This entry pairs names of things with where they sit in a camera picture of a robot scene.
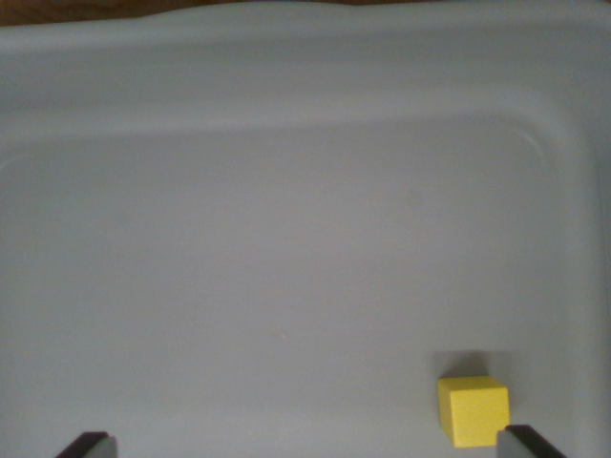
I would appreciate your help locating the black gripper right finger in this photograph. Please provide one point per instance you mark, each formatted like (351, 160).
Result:
(525, 443)

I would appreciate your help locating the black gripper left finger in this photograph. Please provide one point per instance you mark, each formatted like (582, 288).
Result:
(90, 446)

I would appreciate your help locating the yellow cube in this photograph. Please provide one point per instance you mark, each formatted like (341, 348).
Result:
(472, 412)

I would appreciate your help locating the grey plastic bin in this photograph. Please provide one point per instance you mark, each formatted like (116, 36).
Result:
(286, 214)

